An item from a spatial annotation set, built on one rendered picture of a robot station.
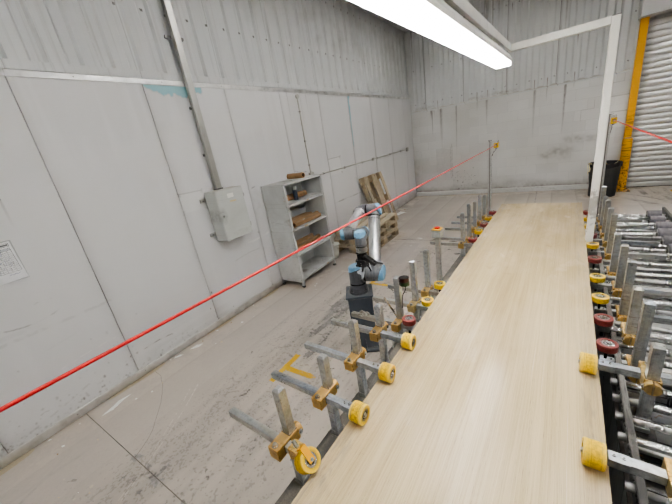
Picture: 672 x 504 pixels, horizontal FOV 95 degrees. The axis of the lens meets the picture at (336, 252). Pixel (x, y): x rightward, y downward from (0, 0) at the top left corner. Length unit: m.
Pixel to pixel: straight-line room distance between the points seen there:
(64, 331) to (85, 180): 1.33
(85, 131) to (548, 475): 3.78
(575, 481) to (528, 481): 0.13
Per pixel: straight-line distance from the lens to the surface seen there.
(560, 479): 1.35
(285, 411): 1.27
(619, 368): 1.71
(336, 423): 1.60
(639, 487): 1.50
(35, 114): 3.57
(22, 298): 3.49
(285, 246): 4.61
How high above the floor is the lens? 1.96
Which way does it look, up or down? 19 degrees down
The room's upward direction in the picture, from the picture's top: 9 degrees counter-clockwise
